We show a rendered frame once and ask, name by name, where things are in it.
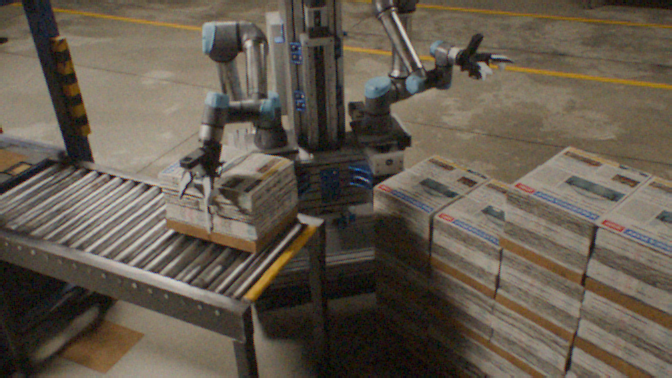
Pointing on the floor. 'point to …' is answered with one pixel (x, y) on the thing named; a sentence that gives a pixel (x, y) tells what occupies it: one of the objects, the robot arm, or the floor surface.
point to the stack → (425, 331)
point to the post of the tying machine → (43, 25)
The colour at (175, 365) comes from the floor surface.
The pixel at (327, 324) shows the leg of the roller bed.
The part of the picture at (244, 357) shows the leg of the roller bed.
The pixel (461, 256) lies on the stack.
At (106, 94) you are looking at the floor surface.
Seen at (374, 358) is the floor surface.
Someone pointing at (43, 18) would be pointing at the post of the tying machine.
